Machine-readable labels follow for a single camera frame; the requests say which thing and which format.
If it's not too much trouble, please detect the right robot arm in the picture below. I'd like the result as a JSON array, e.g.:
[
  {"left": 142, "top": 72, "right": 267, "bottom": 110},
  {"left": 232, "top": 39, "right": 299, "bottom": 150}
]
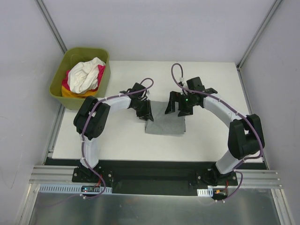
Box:
[{"left": 165, "top": 77, "right": 265, "bottom": 186}]

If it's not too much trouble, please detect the white t shirt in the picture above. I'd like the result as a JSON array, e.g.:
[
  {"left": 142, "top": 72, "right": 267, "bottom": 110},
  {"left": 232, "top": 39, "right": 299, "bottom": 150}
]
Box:
[{"left": 67, "top": 57, "right": 106, "bottom": 94}]

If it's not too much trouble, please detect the yellow t shirt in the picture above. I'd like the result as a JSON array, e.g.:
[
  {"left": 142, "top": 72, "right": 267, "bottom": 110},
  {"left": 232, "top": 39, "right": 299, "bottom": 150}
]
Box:
[{"left": 61, "top": 86, "right": 97, "bottom": 98}]

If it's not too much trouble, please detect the right slotted cable duct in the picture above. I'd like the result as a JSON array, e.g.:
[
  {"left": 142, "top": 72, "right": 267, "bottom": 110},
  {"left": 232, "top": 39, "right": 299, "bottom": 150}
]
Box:
[{"left": 197, "top": 188, "right": 213, "bottom": 197}]

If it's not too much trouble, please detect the pink t shirt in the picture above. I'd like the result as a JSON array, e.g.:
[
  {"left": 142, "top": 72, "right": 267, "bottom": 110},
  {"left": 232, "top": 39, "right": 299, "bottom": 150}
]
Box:
[{"left": 62, "top": 65, "right": 105, "bottom": 94}]

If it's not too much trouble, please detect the right aluminium frame post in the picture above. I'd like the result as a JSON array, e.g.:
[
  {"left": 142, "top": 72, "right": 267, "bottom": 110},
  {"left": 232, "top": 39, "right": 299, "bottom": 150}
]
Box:
[{"left": 236, "top": 0, "right": 284, "bottom": 71}]

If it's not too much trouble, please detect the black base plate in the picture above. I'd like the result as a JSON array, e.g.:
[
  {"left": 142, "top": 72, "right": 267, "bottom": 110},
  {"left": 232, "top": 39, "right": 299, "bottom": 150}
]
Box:
[{"left": 72, "top": 160, "right": 238, "bottom": 196}]

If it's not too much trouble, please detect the grey t shirt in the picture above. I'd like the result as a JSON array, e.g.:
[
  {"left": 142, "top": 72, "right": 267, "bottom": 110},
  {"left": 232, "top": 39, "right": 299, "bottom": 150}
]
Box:
[{"left": 145, "top": 101, "right": 186, "bottom": 136}]

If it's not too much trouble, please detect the left aluminium frame post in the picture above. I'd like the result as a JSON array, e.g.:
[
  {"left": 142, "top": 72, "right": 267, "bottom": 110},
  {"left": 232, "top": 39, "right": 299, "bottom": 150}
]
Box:
[{"left": 35, "top": 0, "right": 68, "bottom": 54}]

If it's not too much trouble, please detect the left slotted cable duct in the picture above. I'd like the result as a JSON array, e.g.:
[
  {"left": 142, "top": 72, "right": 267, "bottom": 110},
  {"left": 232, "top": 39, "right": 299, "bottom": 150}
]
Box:
[{"left": 39, "top": 184, "right": 113, "bottom": 195}]

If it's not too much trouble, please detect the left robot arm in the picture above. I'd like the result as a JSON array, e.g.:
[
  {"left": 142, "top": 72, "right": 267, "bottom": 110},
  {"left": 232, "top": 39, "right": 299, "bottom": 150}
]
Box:
[{"left": 73, "top": 83, "right": 154, "bottom": 182}]

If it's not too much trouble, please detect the aluminium frame post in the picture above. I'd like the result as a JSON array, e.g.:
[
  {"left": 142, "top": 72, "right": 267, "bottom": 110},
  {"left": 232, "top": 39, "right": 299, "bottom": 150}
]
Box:
[
  {"left": 236, "top": 0, "right": 284, "bottom": 71},
  {"left": 35, "top": 0, "right": 68, "bottom": 54}
]

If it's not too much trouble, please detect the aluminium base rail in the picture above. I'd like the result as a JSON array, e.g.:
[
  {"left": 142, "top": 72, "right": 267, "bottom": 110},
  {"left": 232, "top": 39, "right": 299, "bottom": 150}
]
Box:
[{"left": 29, "top": 165, "right": 75, "bottom": 184}]

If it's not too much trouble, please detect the slotted cable duct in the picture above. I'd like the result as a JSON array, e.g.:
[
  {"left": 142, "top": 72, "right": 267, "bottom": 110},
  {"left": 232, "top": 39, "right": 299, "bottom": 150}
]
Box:
[
  {"left": 197, "top": 188, "right": 213, "bottom": 197},
  {"left": 39, "top": 184, "right": 113, "bottom": 195}
]

